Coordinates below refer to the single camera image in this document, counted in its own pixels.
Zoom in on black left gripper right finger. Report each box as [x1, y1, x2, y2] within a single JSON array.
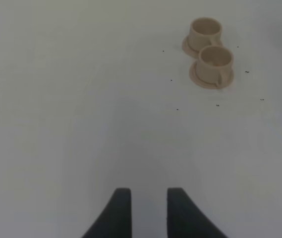
[[167, 188, 227, 238]]

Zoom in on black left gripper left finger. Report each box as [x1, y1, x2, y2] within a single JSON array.
[[83, 188, 132, 238]]

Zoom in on near beige cup saucer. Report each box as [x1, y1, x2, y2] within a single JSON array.
[[189, 62, 234, 89]]

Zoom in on beige cup saucer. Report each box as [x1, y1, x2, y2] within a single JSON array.
[[189, 62, 234, 89], [182, 36, 224, 60]]

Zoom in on near beige teacup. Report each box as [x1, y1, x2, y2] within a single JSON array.
[[195, 45, 234, 88]]

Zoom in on beige teacup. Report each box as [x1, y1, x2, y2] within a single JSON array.
[[195, 45, 234, 88], [188, 17, 222, 51]]

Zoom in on far beige cup saucer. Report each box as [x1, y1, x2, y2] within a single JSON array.
[[182, 36, 224, 60]]

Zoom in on far beige teacup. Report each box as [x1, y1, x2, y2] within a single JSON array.
[[188, 17, 222, 51]]

